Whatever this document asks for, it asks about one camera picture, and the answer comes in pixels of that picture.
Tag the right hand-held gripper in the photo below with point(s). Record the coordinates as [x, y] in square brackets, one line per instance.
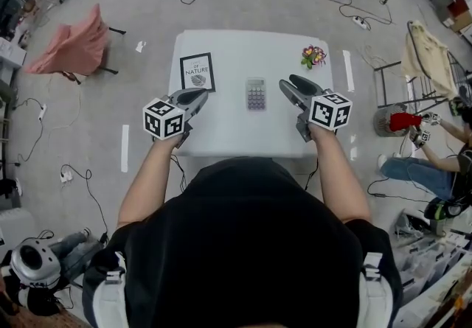
[330, 112]

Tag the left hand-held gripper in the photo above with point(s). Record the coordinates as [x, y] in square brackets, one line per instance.
[162, 120]

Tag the grey purple calculator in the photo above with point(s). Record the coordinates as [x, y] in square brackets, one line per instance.
[256, 96]

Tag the person's left forearm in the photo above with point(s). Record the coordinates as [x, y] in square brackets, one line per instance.
[147, 186]

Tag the person's right forearm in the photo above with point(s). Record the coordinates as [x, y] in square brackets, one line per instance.
[339, 179]

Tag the black framed leaf picture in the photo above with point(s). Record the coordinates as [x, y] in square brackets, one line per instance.
[197, 72]

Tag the small potted flower plant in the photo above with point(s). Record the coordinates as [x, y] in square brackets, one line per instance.
[313, 56]

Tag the white floor tape strip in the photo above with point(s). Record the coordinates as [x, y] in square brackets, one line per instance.
[349, 70]
[125, 149]

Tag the small white paper scrap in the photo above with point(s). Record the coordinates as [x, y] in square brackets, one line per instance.
[140, 46]

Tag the grey mesh basket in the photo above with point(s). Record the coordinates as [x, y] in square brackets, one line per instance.
[383, 122]

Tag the white power strip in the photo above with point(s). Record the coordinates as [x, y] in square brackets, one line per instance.
[42, 112]
[361, 23]
[66, 176]

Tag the red cloth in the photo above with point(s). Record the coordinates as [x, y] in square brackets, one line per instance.
[403, 122]

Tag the pink cloth covered chair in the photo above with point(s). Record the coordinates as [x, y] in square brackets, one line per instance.
[73, 46]

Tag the beige cloth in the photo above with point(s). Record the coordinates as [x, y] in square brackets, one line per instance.
[427, 57]

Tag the person's black shirt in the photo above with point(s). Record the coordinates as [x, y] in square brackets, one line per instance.
[239, 245]

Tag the black metal rack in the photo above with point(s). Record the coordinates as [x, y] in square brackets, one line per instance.
[459, 72]

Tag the brown cardboard box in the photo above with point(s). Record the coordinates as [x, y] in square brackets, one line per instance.
[462, 22]

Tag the red cardboard box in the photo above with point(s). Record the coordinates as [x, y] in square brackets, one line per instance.
[459, 6]

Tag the black green device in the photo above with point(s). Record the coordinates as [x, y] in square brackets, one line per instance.
[442, 208]

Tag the white cardboard box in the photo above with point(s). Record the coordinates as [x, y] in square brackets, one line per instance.
[11, 54]

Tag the row of clear storage bins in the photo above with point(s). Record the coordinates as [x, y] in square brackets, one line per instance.
[431, 267]

